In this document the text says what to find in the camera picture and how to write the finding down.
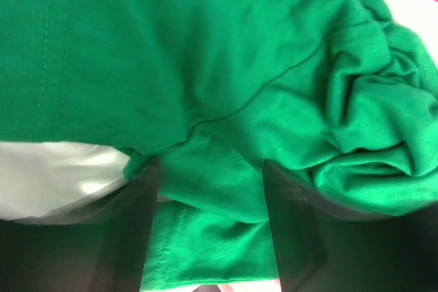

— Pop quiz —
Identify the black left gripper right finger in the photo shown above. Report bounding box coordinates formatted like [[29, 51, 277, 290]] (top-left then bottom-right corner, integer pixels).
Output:
[[263, 161, 437, 292]]

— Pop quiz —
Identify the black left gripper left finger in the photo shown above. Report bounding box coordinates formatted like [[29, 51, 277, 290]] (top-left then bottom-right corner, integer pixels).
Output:
[[1, 161, 162, 292]]

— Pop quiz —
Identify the green t-shirt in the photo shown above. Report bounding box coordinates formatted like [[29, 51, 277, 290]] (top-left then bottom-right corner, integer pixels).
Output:
[[1, 0, 437, 291]]

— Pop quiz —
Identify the white t-shirt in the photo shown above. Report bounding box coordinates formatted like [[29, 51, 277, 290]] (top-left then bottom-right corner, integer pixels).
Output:
[[1, 142, 129, 224]]

